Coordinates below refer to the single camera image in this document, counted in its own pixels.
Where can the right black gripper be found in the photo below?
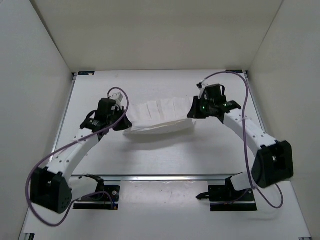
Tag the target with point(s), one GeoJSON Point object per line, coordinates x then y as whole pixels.
{"type": "Point", "coordinates": [194, 113]}

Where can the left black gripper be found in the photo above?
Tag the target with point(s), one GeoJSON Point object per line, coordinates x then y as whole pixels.
{"type": "Point", "coordinates": [125, 123]}

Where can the white pleated skirt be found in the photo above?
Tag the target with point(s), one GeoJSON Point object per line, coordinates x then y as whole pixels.
{"type": "Point", "coordinates": [161, 118]}

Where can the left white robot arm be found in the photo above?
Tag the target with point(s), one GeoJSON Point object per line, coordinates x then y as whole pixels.
{"type": "Point", "coordinates": [51, 186]}

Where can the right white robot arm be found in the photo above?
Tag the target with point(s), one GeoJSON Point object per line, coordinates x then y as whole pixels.
{"type": "Point", "coordinates": [273, 161]}

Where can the right blue corner label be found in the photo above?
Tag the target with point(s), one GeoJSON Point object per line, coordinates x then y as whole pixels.
{"type": "Point", "coordinates": [237, 71]}

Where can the blue corner label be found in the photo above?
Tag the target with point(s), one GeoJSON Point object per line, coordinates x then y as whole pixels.
{"type": "Point", "coordinates": [86, 73]}
{"type": "Point", "coordinates": [237, 71]}

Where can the left blue corner label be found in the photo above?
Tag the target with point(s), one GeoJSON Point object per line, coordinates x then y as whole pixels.
{"type": "Point", "coordinates": [86, 73]}

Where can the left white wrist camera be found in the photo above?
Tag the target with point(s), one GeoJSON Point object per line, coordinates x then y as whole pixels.
{"type": "Point", "coordinates": [118, 97]}

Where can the aluminium front rail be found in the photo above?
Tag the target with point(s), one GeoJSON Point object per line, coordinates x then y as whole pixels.
{"type": "Point", "coordinates": [165, 177]}

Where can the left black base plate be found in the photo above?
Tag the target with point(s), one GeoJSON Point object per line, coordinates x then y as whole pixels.
{"type": "Point", "coordinates": [101, 201]}

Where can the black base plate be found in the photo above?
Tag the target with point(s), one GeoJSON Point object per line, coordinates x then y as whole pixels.
{"type": "Point", "coordinates": [224, 199]}
{"type": "Point", "coordinates": [101, 201]}

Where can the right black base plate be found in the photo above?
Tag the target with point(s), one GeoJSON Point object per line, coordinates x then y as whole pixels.
{"type": "Point", "coordinates": [224, 199]}

